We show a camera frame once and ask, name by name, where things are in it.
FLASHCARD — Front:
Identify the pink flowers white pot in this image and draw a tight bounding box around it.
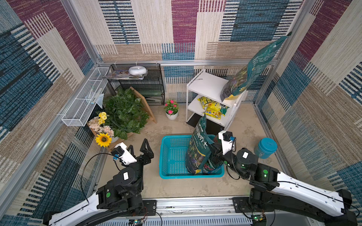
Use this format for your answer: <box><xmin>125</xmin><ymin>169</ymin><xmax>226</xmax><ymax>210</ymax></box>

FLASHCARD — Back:
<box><xmin>164</xmin><ymin>99</ymin><xmax>179</xmax><ymax>121</ymax></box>

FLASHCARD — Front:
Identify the green leafy plant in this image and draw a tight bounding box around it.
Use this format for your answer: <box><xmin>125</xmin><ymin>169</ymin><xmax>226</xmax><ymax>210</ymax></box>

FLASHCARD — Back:
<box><xmin>103</xmin><ymin>88</ymin><xmax>150</xmax><ymax>140</ymax></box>

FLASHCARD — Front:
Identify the teal plastic basket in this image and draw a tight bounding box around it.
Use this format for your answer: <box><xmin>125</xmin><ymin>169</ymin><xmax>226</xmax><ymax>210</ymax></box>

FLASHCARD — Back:
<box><xmin>159</xmin><ymin>135</ymin><xmax>225</xmax><ymax>179</ymax></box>

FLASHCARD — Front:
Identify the teal round canister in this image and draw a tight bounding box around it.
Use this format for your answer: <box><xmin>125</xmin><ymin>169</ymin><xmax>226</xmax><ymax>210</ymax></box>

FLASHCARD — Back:
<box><xmin>254</xmin><ymin>137</ymin><xmax>278</xmax><ymax>159</ymax></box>

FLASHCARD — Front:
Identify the white round device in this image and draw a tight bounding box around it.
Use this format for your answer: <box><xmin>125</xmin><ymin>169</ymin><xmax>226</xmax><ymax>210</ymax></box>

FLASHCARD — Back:
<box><xmin>128</xmin><ymin>66</ymin><xmax>147</xmax><ymax>76</ymax></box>

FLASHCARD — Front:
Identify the wooden plant stand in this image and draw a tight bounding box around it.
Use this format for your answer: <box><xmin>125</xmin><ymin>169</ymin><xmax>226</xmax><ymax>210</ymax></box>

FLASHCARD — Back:
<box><xmin>92</xmin><ymin>88</ymin><xmax>157</xmax><ymax>152</ymax></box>

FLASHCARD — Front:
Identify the white wire wall basket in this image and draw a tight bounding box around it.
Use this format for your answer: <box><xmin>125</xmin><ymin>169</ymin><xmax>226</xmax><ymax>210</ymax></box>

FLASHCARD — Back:
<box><xmin>62</xmin><ymin>67</ymin><xmax>109</xmax><ymax>127</ymax></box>

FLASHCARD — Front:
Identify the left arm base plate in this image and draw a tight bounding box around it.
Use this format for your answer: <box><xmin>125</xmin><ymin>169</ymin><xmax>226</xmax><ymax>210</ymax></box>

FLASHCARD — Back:
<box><xmin>138</xmin><ymin>200</ymin><xmax>157</xmax><ymax>216</ymax></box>

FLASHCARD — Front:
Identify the black wire shelf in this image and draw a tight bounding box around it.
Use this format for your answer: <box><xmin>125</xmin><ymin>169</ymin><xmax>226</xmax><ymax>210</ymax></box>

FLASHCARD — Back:
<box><xmin>107</xmin><ymin>64</ymin><xmax>165</xmax><ymax>105</ymax></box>

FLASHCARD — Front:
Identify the sunflower bouquet in pot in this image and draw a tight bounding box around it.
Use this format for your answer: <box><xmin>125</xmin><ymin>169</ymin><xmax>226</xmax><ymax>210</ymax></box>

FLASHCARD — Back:
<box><xmin>87</xmin><ymin>112</ymin><xmax>118</xmax><ymax>147</ymax></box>

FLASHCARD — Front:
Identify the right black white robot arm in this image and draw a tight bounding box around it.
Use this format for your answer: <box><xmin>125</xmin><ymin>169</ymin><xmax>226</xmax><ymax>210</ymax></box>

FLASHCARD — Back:
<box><xmin>211</xmin><ymin>141</ymin><xmax>359</xmax><ymax>226</ymax></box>

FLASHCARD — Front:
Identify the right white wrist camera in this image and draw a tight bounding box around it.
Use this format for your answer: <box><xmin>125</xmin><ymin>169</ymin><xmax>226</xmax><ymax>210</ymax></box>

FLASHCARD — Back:
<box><xmin>218</xmin><ymin>131</ymin><xmax>236</xmax><ymax>155</ymax></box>

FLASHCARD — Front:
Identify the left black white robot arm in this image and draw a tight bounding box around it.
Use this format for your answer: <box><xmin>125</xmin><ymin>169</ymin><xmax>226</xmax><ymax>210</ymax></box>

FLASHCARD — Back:
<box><xmin>43</xmin><ymin>139</ymin><xmax>156</xmax><ymax>226</ymax></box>

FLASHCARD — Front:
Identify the green soil bag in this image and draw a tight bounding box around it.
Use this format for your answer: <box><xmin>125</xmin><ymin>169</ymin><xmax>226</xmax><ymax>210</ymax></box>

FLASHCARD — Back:
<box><xmin>185</xmin><ymin>115</ymin><xmax>214</xmax><ymax>175</ymax></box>
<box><xmin>220</xmin><ymin>32</ymin><xmax>292</xmax><ymax>101</ymax></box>

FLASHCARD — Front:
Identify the white three-tier shelf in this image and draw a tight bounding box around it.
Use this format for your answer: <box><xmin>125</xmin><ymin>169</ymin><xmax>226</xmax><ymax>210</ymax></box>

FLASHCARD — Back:
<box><xmin>186</xmin><ymin>69</ymin><xmax>247</xmax><ymax>130</ymax></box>

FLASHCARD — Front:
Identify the colourful flower soil bag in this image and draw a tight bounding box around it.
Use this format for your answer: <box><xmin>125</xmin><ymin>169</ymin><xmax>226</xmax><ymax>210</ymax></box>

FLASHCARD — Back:
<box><xmin>202</xmin><ymin>159</ymin><xmax>223</xmax><ymax>175</ymax></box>

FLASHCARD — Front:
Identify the magazine on black shelf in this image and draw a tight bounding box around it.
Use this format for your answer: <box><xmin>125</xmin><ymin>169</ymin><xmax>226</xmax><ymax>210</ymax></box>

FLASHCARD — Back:
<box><xmin>102</xmin><ymin>70</ymin><xmax>148</xmax><ymax>80</ymax></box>

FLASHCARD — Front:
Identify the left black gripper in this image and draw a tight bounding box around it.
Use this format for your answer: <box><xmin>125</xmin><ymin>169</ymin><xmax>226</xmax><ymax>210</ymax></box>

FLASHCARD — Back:
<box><xmin>125</xmin><ymin>139</ymin><xmax>152</xmax><ymax>195</ymax></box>

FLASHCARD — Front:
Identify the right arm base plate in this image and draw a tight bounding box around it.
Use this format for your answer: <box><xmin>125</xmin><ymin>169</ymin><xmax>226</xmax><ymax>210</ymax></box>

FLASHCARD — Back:
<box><xmin>232</xmin><ymin>196</ymin><xmax>274</xmax><ymax>213</ymax></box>

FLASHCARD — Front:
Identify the aluminium front rail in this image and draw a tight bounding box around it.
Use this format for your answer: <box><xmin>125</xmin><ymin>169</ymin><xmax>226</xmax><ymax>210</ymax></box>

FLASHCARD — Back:
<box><xmin>96</xmin><ymin>196</ymin><xmax>322</xmax><ymax>226</ymax></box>

